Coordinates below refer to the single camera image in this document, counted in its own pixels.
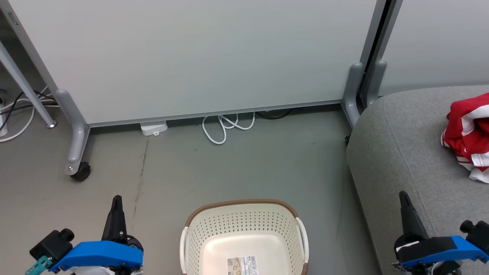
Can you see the black caster wheel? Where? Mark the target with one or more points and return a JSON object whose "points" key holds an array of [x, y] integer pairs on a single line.
{"points": [[81, 172]]}

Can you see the wide pale partition panel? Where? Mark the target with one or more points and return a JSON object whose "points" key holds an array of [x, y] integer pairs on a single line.
{"points": [[191, 57]]}

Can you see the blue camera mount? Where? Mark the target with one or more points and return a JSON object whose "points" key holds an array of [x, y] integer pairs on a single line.
{"points": [[462, 250], [99, 255]]}

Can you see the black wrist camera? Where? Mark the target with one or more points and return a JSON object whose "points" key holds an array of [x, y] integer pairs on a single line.
{"points": [[51, 246], [477, 236]]}

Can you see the blue left camera mount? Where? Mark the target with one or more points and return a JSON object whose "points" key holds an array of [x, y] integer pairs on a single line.
{"points": [[99, 255]]}

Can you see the cream perforated laundry basket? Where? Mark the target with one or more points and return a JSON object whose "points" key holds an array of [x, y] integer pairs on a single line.
{"points": [[244, 236]]}

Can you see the grey fabric sofa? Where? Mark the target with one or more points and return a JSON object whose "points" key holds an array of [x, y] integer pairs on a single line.
{"points": [[401, 160]]}

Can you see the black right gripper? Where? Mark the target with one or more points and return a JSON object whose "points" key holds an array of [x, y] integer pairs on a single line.
{"points": [[424, 248]]}

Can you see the barcode sticker label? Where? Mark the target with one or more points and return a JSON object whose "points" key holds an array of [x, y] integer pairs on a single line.
{"points": [[242, 266]]}

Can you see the blue right camera mount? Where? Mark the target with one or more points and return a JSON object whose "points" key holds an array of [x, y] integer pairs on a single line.
{"points": [[462, 250]]}

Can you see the white power strip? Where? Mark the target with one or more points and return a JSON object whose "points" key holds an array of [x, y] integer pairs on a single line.
{"points": [[3, 122]]}

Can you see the left gripper with band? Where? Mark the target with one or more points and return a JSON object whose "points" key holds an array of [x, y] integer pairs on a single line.
{"points": [[134, 241]]}

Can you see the narrow pale partition panel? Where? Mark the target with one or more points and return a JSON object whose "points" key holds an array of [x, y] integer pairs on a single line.
{"points": [[439, 42]]}

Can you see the red garment with white hem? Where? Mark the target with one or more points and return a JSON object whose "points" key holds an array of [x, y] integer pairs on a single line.
{"points": [[464, 145]]}

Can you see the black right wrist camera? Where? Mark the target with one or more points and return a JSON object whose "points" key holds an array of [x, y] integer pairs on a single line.
{"points": [[477, 236]]}

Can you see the white power adapter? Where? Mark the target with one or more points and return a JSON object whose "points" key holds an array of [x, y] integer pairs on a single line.
{"points": [[154, 128]]}

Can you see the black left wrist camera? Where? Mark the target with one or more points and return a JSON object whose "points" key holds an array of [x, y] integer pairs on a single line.
{"points": [[51, 246]]}

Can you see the grey metal table leg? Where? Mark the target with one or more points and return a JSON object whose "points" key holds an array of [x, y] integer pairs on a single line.
{"points": [[26, 88]]}

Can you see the grey partition foot with caster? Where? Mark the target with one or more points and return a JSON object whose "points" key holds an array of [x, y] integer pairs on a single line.
{"points": [[76, 133]]}

